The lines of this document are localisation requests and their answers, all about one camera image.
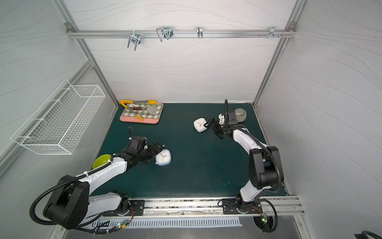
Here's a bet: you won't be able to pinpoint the blue white alarm clock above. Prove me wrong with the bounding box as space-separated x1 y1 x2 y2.
155 149 172 166

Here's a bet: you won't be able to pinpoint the white alarm clock back up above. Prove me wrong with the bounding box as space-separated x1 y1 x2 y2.
193 118 207 132

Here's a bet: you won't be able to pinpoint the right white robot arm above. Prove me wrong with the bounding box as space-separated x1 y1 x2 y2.
204 119 284 203

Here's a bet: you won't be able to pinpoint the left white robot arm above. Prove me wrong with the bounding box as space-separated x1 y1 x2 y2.
43 143 164 230

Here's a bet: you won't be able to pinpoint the striped white ceramic mug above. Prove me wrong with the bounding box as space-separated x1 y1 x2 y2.
234 108 247 123

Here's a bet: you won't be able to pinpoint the pink cutting board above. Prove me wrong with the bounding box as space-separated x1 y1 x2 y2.
119 101 164 124

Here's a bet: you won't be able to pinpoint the green plastic bowl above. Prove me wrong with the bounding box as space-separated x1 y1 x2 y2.
92 154 111 169

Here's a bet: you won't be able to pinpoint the checkered green cloth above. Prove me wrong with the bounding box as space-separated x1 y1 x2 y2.
122 103 164 119

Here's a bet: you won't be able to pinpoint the yellow tongs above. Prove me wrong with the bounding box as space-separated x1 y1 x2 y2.
119 100 157 121

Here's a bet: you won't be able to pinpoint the metal u-bolt hook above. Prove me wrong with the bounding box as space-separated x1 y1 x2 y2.
156 26 174 42

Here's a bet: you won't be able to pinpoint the metal clamp hook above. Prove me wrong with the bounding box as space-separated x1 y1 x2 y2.
127 32 141 51

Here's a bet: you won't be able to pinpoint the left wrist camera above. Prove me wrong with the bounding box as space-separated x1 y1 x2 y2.
130 136 147 152

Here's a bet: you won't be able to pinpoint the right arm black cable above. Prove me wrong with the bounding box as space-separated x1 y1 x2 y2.
223 99 284 233

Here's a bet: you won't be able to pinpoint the metal spatula wooden handle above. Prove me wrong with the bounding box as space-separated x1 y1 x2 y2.
128 106 158 116

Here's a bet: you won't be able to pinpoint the white wire basket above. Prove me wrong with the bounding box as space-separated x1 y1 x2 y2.
11 79 105 155

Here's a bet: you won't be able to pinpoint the small metal ring hook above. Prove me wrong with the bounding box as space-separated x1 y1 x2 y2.
197 26 203 39

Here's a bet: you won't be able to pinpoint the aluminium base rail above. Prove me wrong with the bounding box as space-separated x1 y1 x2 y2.
129 196 305 219

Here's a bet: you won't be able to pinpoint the metal bracket right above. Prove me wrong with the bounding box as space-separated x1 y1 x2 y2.
259 27 285 39

